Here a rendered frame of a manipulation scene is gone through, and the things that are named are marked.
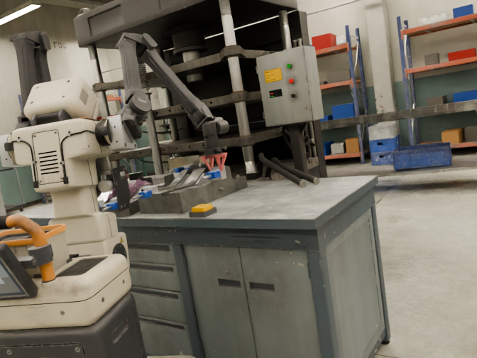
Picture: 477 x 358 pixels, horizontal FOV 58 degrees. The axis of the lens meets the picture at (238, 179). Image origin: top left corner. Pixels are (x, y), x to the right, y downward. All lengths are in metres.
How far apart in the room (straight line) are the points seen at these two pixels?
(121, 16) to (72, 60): 8.21
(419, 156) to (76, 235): 4.27
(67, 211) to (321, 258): 0.89
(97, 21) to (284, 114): 1.45
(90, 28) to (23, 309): 2.29
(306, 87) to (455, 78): 5.89
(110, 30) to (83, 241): 1.78
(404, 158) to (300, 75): 3.08
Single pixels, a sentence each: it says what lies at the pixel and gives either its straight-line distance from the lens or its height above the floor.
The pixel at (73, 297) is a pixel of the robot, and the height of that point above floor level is 0.78.
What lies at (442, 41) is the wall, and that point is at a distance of 8.16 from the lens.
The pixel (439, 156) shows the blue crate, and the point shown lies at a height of 0.37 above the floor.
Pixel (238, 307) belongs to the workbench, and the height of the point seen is 0.41.
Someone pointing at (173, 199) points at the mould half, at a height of 0.86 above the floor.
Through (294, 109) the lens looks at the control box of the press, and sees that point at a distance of 2.42.
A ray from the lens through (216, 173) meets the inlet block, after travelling 1.80.
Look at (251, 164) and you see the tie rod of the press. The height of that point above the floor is 0.88.
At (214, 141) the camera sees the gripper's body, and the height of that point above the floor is 1.07.
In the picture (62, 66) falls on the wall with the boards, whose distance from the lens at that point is 11.00.
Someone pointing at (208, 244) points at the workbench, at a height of 0.68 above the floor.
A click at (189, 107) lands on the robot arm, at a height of 1.23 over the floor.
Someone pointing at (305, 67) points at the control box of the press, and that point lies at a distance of 2.40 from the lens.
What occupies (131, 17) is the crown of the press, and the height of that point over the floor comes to 1.87.
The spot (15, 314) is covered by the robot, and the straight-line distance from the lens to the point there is 1.33.
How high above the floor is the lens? 1.16
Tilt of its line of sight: 8 degrees down
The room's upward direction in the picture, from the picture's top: 9 degrees counter-clockwise
